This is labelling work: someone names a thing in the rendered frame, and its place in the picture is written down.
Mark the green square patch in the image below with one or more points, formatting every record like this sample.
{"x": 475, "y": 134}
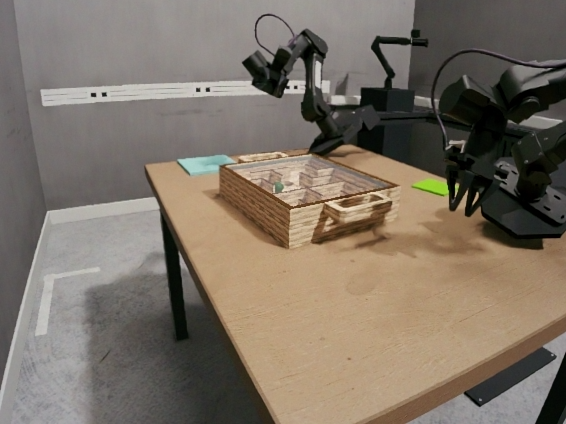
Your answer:
{"x": 432, "y": 186}

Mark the wooden maze board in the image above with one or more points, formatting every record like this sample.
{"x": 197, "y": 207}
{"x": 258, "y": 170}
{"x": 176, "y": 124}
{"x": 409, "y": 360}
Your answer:
{"x": 302, "y": 199}

